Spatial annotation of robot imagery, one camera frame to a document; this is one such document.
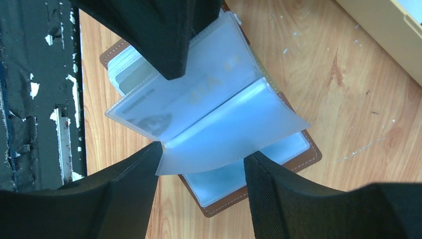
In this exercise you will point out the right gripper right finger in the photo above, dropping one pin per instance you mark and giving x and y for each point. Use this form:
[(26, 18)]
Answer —
[(285, 205)]

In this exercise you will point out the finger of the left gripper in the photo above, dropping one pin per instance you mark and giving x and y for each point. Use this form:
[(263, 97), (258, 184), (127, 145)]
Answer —
[(160, 30)]

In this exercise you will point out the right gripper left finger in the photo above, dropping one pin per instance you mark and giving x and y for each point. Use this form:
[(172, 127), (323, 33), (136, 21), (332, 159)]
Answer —
[(114, 203)]

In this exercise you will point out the brown leather card holder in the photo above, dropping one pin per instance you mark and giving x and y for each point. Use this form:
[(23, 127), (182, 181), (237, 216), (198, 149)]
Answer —
[(208, 155)]

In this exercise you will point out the oval wooden card tray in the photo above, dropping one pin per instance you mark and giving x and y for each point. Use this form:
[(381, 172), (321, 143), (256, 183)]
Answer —
[(396, 25)]

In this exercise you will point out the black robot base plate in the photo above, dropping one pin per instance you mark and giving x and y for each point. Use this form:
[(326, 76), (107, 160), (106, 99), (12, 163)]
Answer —
[(42, 136)]

